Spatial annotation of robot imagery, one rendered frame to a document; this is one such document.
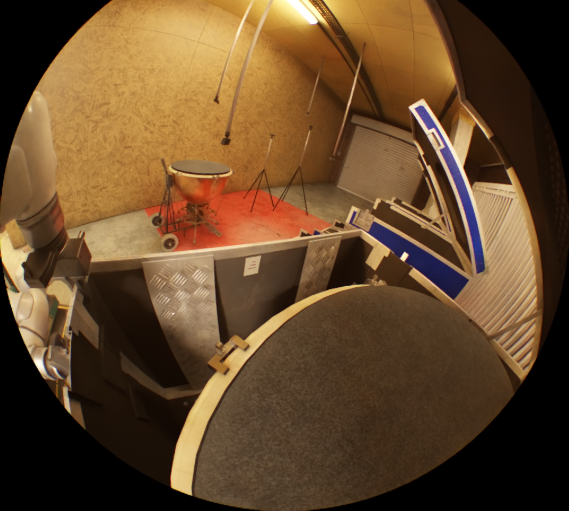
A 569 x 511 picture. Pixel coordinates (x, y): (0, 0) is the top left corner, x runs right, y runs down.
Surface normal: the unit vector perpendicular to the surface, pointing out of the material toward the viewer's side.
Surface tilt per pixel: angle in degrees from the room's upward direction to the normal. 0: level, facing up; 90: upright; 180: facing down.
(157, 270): 80
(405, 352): 0
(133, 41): 90
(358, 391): 0
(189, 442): 13
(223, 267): 90
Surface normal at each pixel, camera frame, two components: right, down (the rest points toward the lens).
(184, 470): 0.02, -0.89
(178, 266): 0.56, 0.34
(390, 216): -0.64, 0.19
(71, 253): 0.33, -0.76
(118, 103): 0.78, 0.45
